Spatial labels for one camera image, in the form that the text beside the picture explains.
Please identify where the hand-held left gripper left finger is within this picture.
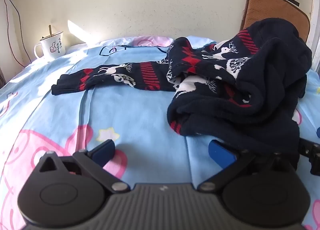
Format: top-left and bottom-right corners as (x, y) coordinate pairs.
(34, 139), (130, 193)

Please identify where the brown seat cushion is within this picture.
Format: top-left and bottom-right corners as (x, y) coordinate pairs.
(240, 0), (311, 42)

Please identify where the white enamel mug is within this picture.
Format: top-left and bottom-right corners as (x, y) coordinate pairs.
(34, 31), (66, 61)

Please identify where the white window frame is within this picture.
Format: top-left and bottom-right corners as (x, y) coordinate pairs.
(308, 0), (320, 70)

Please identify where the dark wall cable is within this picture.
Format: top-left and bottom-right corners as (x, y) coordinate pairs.
(2, 0), (26, 68)

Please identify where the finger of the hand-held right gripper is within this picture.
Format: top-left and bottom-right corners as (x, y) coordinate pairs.
(299, 138), (320, 176)

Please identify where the blue cartoon print bedsheet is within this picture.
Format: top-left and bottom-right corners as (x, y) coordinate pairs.
(0, 35), (320, 230)

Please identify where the dark reindeer pattern sweater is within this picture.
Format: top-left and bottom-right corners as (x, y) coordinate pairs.
(51, 18), (313, 170)

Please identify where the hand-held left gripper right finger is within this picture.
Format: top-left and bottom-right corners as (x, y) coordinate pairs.
(197, 139), (298, 192)

